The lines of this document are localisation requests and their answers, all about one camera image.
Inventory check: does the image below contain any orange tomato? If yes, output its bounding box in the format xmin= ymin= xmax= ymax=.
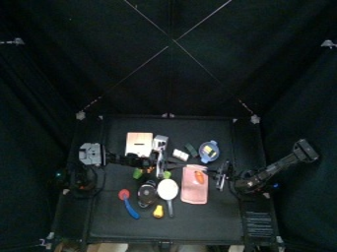
xmin=194 ymin=170 xmax=206 ymax=185

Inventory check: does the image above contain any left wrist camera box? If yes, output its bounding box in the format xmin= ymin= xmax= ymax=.
xmin=151 ymin=134 xmax=170 ymax=152

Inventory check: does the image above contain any glass pot lid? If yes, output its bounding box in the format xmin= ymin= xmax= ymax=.
xmin=136 ymin=183 xmax=158 ymax=204

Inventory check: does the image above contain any pink cutting board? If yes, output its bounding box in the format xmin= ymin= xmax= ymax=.
xmin=179 ymin=164 xmax=211 ymax=206

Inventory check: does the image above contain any blue plastic bowl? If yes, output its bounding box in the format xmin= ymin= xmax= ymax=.
xmin=198 ymin=140 xmax=221 ymax=164

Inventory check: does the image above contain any small white box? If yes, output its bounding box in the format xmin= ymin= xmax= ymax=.
xmin=171 ymin=148 xmax=191 ymax=161

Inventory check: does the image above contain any yellow toy bell pepper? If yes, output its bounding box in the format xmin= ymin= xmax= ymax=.
xmin=151 ymin=204 xmax=166 ymax=220

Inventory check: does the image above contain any thin diagonal brace wire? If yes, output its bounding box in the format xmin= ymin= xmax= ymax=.
xmin=123 ymin=0 xmax=255 ymax=115
xmin=83 ymin=0 xmax=233 ymax=112

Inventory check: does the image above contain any white text label sticker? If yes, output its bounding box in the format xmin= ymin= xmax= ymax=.
xmin=243 ymin=211 xmax=270 ymax=239

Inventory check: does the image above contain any dark green toy piece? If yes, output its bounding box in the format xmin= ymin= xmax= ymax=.
xmin=183 ymin=142 xmax=201 ymax=158

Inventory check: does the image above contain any yellow toy food piece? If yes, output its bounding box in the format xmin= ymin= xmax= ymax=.
xmin=202 ymin=145 xmax=217 ymax=158

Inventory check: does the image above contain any red blue toy spatula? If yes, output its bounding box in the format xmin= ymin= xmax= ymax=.
xmin=118 ymin=188 xmax=140 ymax=221

